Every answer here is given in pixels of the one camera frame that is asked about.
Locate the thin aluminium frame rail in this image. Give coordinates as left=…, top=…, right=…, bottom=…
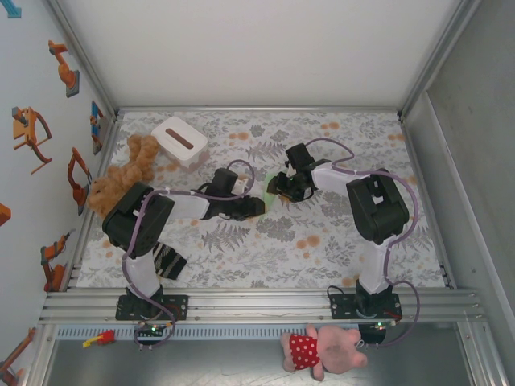
left=114, top=105, right=403, bottom=116

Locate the black white striped sock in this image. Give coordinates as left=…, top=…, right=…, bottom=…
left=152, top=240, right=188, bottom=281

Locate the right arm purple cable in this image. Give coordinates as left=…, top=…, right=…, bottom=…
left=309, top=138, right=422, bottom=349

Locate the perforated grey cable duct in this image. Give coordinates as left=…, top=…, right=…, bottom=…
left=54, top=323, right=363, bottom=341

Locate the aluminium frame post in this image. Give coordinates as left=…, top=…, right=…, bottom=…
left=44, top=0, right=122, bottom=117
left=396, top=0, right=484, bottom=117

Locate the blue wall sticker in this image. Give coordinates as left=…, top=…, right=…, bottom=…
left=0, top=0, right=23, bottom=19

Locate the small red yellow toy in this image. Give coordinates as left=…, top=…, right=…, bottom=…
left=82, top=329, right=116, bottom=349

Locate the green paper sheet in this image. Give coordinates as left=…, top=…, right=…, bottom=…
left=257, top=171, right=282, bottom=218

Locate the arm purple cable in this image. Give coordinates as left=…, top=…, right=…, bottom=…
left=309, top=138, right=422, bottom=349
left=122, top=159, right=255, bottom=351

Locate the white tissue box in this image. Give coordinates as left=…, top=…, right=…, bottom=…
left=151, top=116, right=209, bottom=170

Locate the blue orange machine sticker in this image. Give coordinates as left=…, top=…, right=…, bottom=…
left=89, top=100, right=106, bottom=156

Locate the orange grey gripper sticker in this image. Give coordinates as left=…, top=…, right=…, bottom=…
left=10, top=106, right=53, bottom=175

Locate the wide aluminium frame rail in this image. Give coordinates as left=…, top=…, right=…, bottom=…
left=38, top=287, right=488, bottom=325

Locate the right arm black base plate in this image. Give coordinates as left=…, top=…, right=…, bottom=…
left=328, top=293, right=402, bottom=322

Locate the aluminium side rail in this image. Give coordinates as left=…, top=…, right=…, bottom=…
left=66, top=114, right=122, bottom=290
left=398, top=114, right=458, bottom=290

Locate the pink pig plush toy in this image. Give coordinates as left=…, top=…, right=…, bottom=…
left=280, top=323, right=369, bottom=382

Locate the floral patterned table mat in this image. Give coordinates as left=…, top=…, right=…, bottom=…
left=76, top=110, right=446, bottom=290

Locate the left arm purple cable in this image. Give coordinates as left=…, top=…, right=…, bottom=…
left=122, top=159, right=255, bottom=351

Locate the brown teddy bear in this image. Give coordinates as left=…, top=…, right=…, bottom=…
left=87, top=134, right=160, bottom=216

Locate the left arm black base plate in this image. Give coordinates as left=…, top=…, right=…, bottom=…
left=115, top=294, right=190, bottom=322

